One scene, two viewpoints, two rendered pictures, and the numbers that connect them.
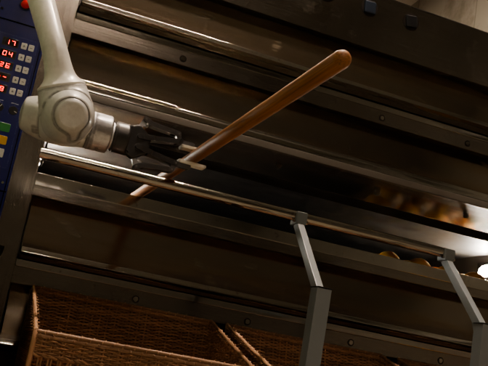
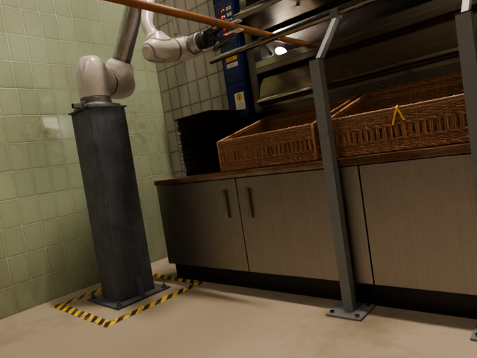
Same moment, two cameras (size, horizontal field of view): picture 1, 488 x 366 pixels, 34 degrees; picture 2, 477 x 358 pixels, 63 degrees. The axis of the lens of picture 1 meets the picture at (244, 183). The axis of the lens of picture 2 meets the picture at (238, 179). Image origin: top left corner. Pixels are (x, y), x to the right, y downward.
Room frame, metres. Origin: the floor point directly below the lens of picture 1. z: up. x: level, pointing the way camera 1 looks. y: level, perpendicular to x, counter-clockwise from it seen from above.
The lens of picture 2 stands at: (0.89, -1.29, 0.65)
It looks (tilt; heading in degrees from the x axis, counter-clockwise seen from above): 3 degrees down; 58
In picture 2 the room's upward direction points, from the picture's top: 9 degrees counter-clockwise
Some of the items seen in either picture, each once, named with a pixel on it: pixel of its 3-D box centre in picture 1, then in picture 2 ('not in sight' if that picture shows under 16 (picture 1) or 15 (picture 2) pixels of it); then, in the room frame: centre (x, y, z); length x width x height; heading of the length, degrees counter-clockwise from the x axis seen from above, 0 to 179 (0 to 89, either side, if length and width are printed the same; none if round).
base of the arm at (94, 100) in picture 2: not in sight; (93, 104); (1.38, 0.82, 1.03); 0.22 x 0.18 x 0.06; 15
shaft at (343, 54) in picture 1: (186, 161); (243, 28); (1.91, 0.15, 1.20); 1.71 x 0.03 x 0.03; 18
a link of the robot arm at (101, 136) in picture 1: (99, 132); (197, 43); (1.79, 0.35, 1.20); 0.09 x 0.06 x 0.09; 18
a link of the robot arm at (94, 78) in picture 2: not in sight; (93, 77); (1.40, 0.84, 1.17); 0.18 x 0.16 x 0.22; 39
